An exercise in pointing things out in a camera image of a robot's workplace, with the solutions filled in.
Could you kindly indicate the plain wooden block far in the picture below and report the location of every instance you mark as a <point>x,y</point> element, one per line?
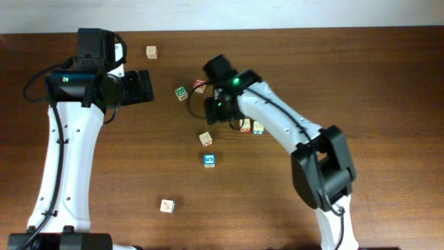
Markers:
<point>151,52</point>

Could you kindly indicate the plain wooden block row end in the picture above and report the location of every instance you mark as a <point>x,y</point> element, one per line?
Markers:
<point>167,206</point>

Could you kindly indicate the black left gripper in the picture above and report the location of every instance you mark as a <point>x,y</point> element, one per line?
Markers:
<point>136,96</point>

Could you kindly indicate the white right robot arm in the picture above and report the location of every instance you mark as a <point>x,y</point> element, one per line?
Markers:
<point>321,163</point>

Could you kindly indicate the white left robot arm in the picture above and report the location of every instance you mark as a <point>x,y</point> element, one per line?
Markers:
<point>79,92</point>

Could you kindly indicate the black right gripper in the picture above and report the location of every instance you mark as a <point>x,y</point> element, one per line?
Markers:
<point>213,114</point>

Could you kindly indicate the blue K wooden block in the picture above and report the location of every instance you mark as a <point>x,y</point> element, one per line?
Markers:
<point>257,129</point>

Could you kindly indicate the ice cream wooden block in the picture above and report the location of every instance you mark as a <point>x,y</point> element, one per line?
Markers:
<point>205,139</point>

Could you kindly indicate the red U wooden block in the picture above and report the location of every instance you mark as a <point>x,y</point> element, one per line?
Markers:
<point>199,86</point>

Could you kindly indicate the yellow J wooden block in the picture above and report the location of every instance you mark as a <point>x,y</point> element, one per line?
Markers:
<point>209,160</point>

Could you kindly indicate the green B wooden block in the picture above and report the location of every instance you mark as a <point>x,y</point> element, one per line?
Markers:
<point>181,93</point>

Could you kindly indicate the red I wooden block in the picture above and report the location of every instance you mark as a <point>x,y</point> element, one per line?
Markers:
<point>244,125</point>

